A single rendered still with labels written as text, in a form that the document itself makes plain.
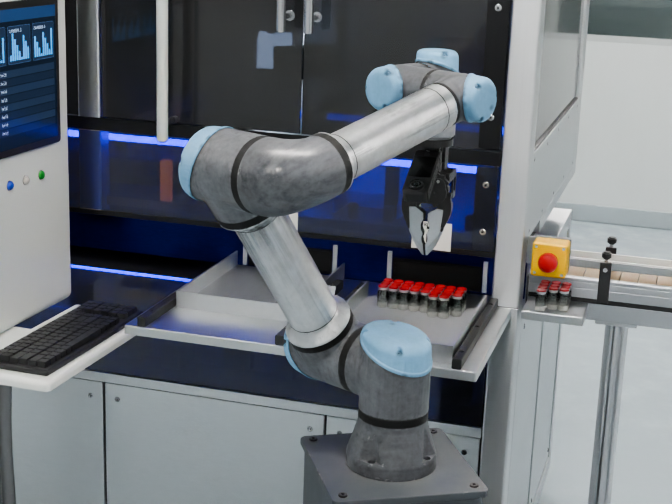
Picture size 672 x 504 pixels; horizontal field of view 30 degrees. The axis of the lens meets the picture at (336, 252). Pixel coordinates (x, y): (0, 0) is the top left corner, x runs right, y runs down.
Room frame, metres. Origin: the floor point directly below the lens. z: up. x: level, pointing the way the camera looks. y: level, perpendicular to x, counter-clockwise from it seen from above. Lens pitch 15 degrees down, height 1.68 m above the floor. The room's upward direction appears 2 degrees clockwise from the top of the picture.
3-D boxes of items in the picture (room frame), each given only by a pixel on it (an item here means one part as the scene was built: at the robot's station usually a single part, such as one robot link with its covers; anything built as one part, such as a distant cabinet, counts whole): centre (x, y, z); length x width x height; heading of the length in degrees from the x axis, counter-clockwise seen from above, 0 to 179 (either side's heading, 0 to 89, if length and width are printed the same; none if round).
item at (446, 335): (2.37, -0.14, 0.90); 0.34 x 0.26 x 0.04; 163
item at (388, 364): (1.94, -0.10, 0.96); 0.13 x 0.12 x 0.14; 48
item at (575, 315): (2.56, -0.47, 0.87); 0.14 x 0.13 x 0.02; 164
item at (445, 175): (2.20, -0.17, 1.23); 0.09 x 0.08 x 0.12; 163
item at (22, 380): (2.45, 0.59, 0.79); 0.45 x 0.28 x 0.03; 162
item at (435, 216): (2.19, -0.18, 1.13); 0.06 x 0.03 x 0.09; 163
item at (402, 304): (2.47, -0.18, 0.90); 0.18 x 0.02 x 0.05; 73
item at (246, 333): (2.46, 0.01, 0.87); 0.70 x 0.48 x 0.02; 74
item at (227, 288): (2.57, 0.15, 0.90); 0.34 x 0.26 x 0.04; 164
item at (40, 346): (2.43, 0.54, 0.82); 0.40 x 0.14 x 0.02; 162
